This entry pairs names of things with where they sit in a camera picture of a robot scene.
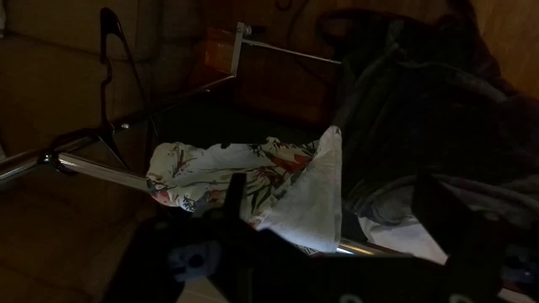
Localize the dark grey garment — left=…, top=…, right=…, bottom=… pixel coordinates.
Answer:
left=330, top=10, right=539, bottom=237

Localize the black coat hanger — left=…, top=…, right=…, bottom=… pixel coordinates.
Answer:
left=98, top=5, right=164, bottom=170

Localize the white plastic sheet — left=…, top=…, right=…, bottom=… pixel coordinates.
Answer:
left=357, top=210, right=452, bottom=266

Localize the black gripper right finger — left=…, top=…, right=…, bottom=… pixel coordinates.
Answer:
left=411, top=173, right=479, bottom=267

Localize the floral patterned white cloth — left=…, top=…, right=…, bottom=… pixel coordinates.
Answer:
left=145, top=124, right=346, bottom=255

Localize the chrome clothes rack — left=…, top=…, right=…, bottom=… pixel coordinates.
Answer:
left=0, top=20, right=410, bottom=261

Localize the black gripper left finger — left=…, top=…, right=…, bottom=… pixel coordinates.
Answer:
left=224, top=171, right=250, bottom=227

